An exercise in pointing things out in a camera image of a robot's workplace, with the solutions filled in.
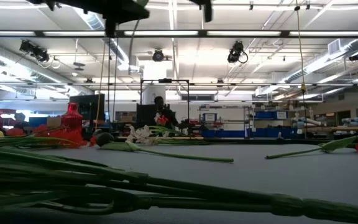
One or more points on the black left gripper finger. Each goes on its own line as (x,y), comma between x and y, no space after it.
(110,29)

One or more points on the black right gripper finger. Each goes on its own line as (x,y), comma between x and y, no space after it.
(208,12)

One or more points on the red glass vase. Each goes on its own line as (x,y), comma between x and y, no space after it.
(71,119)

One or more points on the dark artificial tulip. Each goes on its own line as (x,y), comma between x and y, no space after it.
(104,139)
(337,144)

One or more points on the distant vase with flowers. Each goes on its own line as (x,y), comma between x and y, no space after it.
(162,119)

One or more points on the black overhead light bar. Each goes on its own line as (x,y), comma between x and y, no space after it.
(202,33)
(284,84)

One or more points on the white cylindrical tank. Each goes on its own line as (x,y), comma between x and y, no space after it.
(152,91)

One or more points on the black background monitor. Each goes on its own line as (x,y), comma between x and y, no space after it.
(92,105)

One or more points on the blue-framed white sign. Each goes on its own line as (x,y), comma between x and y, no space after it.
(209,117)

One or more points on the cardboard box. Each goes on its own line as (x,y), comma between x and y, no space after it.
(54,122)

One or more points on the person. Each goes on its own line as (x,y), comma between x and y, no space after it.
(172,119)
(20,117)

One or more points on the blue shelf bins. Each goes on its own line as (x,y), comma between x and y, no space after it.
(266,115)

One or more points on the blue storage bins row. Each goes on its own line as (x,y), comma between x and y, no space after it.
(259,133)

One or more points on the red storage rack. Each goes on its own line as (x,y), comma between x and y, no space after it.
(6,112)

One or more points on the wooden background table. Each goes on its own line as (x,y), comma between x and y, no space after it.
(353,128)

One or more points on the black ceiling-mounted camera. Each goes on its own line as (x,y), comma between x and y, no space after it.
(235,53)
(34,51)
(356,57)
(158,56)

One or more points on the black rectangular frame rig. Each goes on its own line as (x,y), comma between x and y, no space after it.
(179,81)

